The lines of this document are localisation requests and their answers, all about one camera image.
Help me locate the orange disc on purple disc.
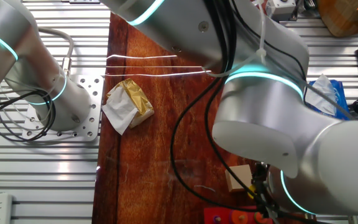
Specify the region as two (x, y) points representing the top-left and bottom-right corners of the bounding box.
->
(228, 210), (250, 224)

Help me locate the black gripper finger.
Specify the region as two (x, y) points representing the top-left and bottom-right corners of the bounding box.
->
(252, 162), (270, 187)
(255, 192), (276, 218)

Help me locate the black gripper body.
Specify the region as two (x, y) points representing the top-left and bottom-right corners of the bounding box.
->
(261, 169), (275, 203)

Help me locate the silver robot mounting plate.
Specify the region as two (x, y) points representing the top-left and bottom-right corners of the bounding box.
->
(22, 74), (104, 142)

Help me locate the white tissue sheet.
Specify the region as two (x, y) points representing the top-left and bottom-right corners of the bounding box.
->
(305, 73), (338, 116)

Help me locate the long black arm cable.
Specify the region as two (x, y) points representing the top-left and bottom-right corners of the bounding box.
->
(203, 0), (323, 224)
(168, 0), (260, 213)

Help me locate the gold foil paper package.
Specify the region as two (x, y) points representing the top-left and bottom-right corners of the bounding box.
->
(101, 78), (155, 136)

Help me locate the grey button box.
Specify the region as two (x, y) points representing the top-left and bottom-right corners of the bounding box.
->
(265, 0), (297, 22)

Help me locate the red Hanoi base board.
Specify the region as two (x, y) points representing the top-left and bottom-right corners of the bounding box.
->
(203, 205), (273, 224)

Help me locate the orange disc on green disc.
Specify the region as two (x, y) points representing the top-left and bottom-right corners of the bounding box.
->
(254, 212), (269, 224)

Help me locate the yellow Hanoi disc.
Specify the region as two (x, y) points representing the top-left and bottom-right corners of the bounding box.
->
(247, 184), (258, 200)

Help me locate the black base cable bundle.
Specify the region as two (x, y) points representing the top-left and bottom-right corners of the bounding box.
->
(0, 88), (58, 142)

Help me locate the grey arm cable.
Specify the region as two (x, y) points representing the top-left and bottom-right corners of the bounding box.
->
(302, 80), (356, 120)

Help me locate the white zip tie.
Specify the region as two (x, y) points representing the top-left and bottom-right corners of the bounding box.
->
(255, 0), (267, 58)

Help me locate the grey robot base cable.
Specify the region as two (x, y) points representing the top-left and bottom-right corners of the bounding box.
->
(32, 26), (75, 75)

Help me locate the brown cardboard box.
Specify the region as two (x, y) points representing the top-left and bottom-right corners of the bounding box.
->
(316, 0), (358, 38)

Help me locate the plain wooden cube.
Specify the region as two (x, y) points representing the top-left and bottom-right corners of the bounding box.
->
(224, 164), (254, 192)

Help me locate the blue tissue pack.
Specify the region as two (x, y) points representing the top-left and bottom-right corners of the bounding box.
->
(306, 79), (351, 121)

